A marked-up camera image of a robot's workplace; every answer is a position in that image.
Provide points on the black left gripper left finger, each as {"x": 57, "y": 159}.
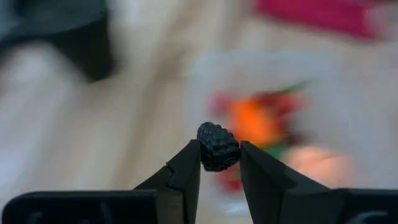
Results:
{"x": 183, "y": 174}

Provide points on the clear plastic tupperware container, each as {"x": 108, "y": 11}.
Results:
{"x": 342, "y": 93}

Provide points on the orange toy carrot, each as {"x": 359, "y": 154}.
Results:
{"x": 252, "y": 121}

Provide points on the red toy strawberry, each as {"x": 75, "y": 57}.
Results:
{"x": 286, "y": 104}
{"x": 221, "y": 102}

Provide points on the red folded cloth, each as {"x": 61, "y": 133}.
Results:
{"x": 311, "y": 15}

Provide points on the dark toy blackberry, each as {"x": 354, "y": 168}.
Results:
{"x": 217, "y": 146}

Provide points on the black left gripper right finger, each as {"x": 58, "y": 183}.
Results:
{"x": 267, "y": 193}

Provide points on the toy peach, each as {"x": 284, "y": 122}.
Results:
{"x": 317, "y": 165}

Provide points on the green potted plant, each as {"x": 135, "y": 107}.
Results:
{"x": 81, "y": 53}

